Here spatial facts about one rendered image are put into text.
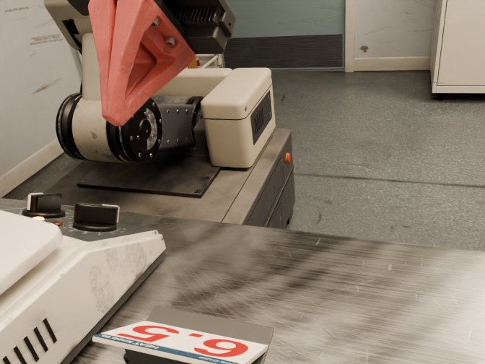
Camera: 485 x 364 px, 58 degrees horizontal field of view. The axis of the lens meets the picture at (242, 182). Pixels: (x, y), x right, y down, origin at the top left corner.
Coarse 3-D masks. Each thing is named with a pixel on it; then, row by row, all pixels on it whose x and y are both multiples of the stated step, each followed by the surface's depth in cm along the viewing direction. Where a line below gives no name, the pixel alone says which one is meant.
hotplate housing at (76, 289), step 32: (64, 256) 27; (96, 256) 29; (128, 256) 32; (160, 256) 36; (32, 288) 25; (64, 288) 27; (96, 288) 29; (128, 288) 32; (0, 320) 24; (32, 320) 25; (64, 320) 27; (96, 320) 30; (0, 352) 24; (32, 352) 25; (64, 352) 28
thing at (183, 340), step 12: (144, 324) 30; (120, 336) 26; (132, 336) 26; (144, 336) 27; (156, 336) 27; (168, 336) 27; (180, 336) 28; (192, 336) 28; (204, 336) 28; (180, 348) 25; (192, 348) 25; (204, 348) 25; (216, 348) 26; (228, 348) 26; (240, 348) 26; (252, 348) 27; (240, 360) 24
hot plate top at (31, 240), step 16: (0, 224) 28; (16, 224) 28; (32, 224) 28; (48, 224) 27; (0, 240) 26; (16, 240) 26; (32, 240) 26; (48, 240) 26; (0, 256) 25; (16, 256) 25; (32, 256) 25; (0, 272) 24; (16, 272) 24; (0, 288) 24
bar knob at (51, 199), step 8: (56, 192) 37; (32, 200) 34; (40, 200) 35; (48, 200) 36; (56, 200) 37; (32, 208) 34; (40, 208) 35; (48, 208) 36; (56, 208) 37; (32, 216) 34; (40, 216) 34; (48, 216) 35; (56, 216) 35
